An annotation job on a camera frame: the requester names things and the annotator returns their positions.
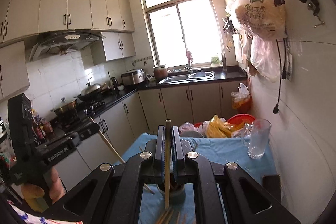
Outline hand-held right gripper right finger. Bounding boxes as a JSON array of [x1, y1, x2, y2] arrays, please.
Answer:
[[171, 126, 301, 224]]

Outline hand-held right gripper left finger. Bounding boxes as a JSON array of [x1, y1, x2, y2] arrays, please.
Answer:
[[39, 126, 166, 224]]

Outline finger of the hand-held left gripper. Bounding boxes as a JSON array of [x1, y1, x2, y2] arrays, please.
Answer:
[[75, 122, 101, 147]]

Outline dark grey cup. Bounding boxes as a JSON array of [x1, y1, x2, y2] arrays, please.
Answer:
[[157, 179, 186, 206]]

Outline person's left hand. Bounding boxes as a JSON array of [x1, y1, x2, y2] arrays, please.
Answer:
[[49, 166, 67, 205]]

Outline dark sauce bottle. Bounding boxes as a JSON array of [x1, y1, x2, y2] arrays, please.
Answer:
[[31, 109, 44, 141]]

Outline gas stove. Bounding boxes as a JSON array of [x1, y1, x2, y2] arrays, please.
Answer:
[[56, 99, 106, 132]]

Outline pinkish plastic bag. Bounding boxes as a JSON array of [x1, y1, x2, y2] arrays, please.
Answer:
[[179, 122, 203, 133]]

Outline red sauce jar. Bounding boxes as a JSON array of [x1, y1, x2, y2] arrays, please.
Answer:
[[42, 118, 54, 136]]

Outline steel cooking pot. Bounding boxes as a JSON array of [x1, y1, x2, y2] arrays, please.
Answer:
[[51, 97, 79, 117]]

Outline cream lower cabinets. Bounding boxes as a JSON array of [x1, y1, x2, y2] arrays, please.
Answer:
[[52, 81, 249, 193]]

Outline cream cabinets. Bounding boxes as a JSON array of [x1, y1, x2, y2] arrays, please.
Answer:
[[0, 0, 137, 102], [52, 81, 249, 193]]

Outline black wok with lid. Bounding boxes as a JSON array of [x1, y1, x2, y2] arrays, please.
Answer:
[[77, 78, 111, 103]]

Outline blue tablecloth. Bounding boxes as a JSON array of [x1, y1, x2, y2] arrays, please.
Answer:
[[122, 132, 279, 224]]

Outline yellow plastic bag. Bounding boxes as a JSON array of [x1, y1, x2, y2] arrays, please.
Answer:
[[205, 115, 235, 138]]

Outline steel sink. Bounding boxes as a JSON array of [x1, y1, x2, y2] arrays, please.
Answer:
[[158, 70, 216, 84]]

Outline red plastic basin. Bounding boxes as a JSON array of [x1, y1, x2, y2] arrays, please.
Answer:
[[194, 114, 258, 138]]

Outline stainless steel box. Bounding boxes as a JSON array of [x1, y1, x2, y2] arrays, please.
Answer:
[[121, 69, 147, 87]]

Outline brown clay pot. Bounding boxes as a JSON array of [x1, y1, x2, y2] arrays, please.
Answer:
[[153, 64, 168, 80]]

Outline round plate in sink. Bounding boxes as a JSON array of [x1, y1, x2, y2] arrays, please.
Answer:
[[188, 70, 212, 79]]

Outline orange bag on floor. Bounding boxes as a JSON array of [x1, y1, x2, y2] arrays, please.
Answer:
[[230, 83, 253, 113]]

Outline clear glass mug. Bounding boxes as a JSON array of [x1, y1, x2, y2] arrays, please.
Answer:
[[241, 119, 272, 159]]

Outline black countertop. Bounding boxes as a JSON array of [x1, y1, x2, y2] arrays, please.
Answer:
[[50, 65, 248, 136]]

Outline pink cloth at window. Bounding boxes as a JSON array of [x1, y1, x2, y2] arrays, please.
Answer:
[[185, 50, 194, 67]]

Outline range hood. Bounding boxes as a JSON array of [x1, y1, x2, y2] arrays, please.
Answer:
[[28, 30, 106, 62]]

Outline black smartphone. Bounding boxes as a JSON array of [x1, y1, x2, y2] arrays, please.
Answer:
[[262, 174, 282, 205]]

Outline white cutting board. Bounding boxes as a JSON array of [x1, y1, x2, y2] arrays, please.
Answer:
[[232, 33, 244, 63]]

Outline kitchen window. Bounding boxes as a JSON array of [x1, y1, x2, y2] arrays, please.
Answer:
[[139, 0, 227, 71]]

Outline pink hanging plastic bag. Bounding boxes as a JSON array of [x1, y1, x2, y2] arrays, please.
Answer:
[[248, 37, 282, 83]]

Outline cream upper cabinets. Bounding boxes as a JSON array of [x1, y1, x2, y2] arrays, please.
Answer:
[[0, 0, 137, 102]]

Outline white power strip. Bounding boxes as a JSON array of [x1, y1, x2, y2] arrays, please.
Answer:
[[286, 52, 294, 82]]

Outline printed hanging plastic bag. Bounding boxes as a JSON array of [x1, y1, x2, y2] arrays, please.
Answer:
[[234, 0, 288, 40]]

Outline black power cable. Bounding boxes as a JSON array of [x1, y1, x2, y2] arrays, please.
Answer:
[[272, 39, 288, 115]]

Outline wall utensil rack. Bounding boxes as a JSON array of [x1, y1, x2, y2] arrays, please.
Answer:
[[222, 15, 239, 33]]

